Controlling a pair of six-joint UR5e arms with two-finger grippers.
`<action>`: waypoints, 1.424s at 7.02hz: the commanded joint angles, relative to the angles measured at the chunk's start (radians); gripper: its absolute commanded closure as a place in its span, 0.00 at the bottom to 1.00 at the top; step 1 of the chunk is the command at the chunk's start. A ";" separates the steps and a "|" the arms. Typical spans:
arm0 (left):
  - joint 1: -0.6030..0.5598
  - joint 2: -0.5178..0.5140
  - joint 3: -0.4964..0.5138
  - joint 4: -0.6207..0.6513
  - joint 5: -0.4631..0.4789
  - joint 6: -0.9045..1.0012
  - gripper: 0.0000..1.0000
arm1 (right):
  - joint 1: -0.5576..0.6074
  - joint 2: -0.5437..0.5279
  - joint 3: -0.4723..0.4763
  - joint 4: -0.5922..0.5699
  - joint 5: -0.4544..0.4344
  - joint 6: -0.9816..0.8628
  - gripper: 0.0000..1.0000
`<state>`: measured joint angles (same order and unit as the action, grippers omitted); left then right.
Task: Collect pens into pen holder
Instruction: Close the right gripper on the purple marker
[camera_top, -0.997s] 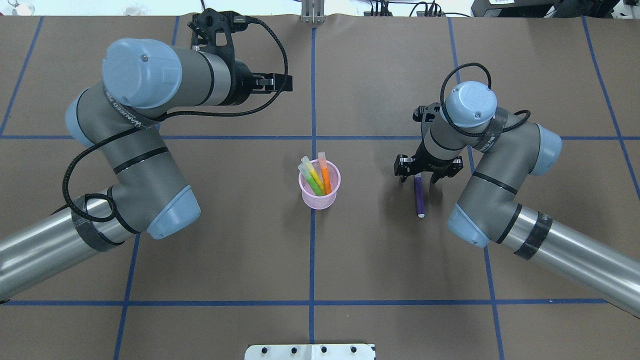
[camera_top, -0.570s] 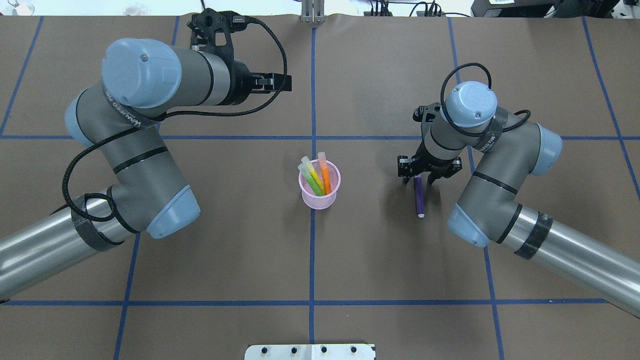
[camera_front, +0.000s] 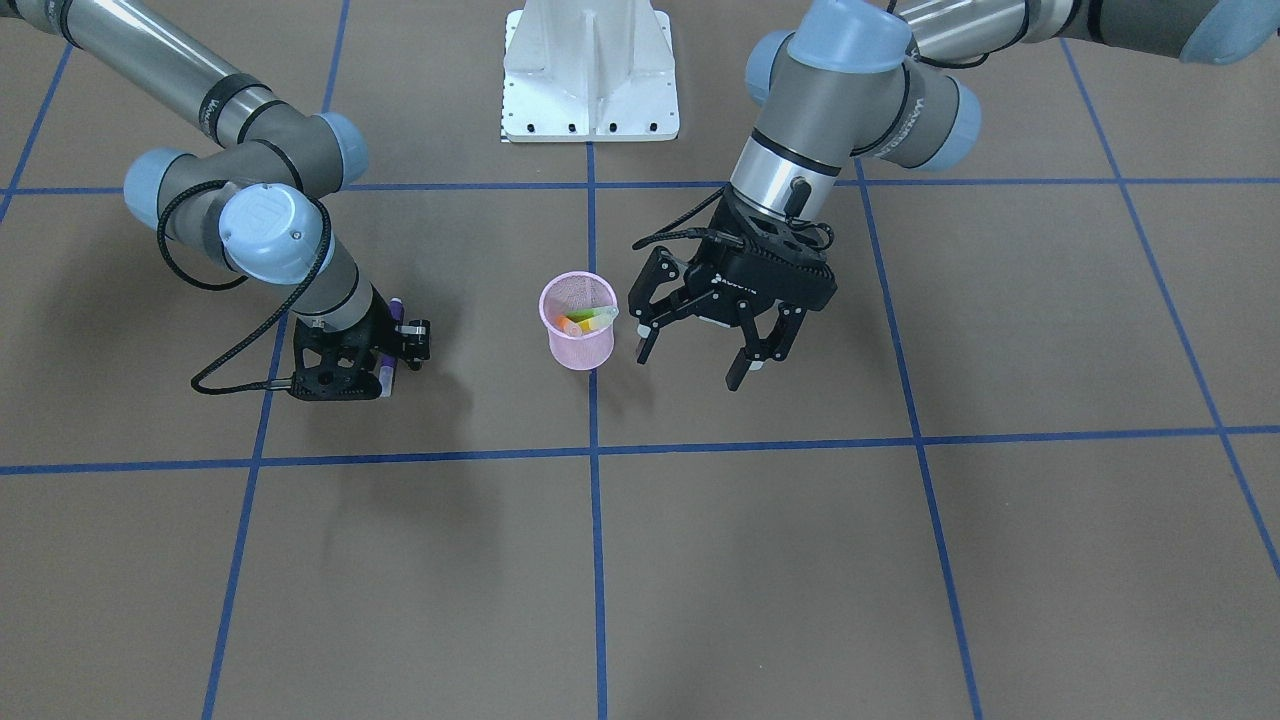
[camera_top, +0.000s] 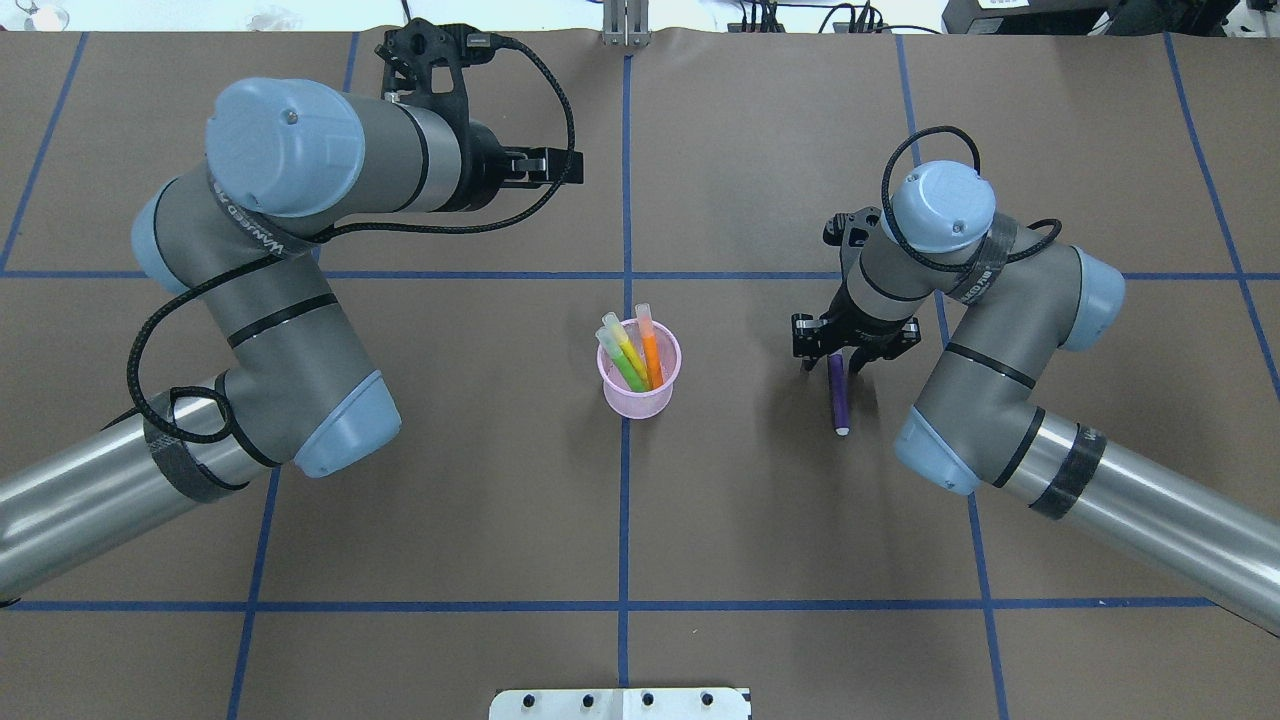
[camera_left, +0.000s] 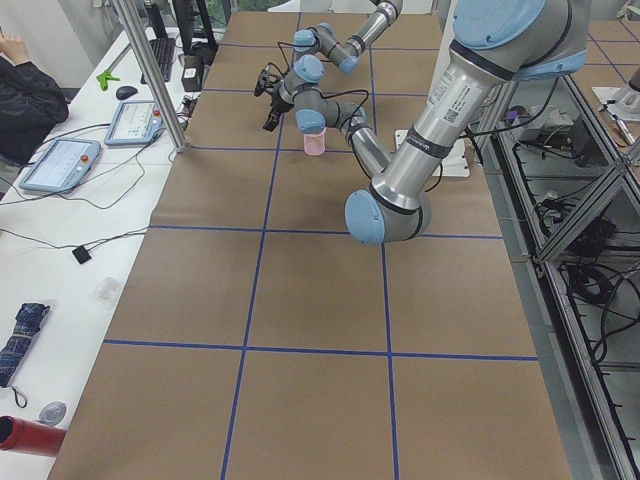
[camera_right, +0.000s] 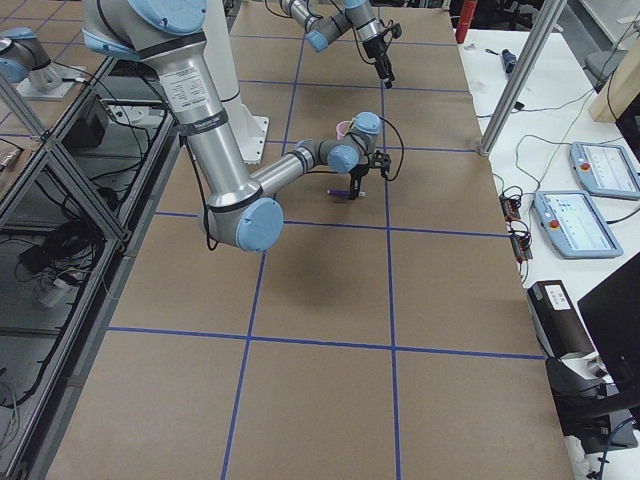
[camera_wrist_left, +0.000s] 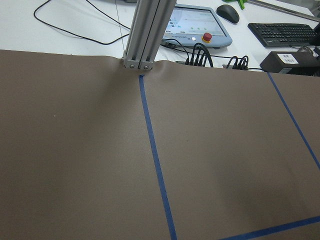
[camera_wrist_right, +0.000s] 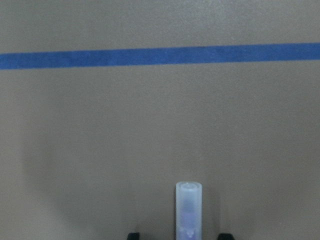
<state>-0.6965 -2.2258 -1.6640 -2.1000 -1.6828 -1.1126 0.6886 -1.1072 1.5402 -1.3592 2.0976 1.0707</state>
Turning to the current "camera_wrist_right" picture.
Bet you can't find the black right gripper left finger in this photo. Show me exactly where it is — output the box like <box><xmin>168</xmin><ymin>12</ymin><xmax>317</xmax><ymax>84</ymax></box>
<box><xmin>127</xmin><ymin>232</ymin><xmax>140</xmax><ymax>240</ymax></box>

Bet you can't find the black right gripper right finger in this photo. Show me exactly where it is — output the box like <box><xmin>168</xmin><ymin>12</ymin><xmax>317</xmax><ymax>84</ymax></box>
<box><xmin>217</xmin><ymin>233</ymin><xmax>235</xmax><ymax>240</ymax></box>

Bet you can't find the purple marker pen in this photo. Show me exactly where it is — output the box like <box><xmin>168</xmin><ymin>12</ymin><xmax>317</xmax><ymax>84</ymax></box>
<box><xmin>175</xmin><ymin>181</ymin><xmax>203</xmax><ymax>240</ymax></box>

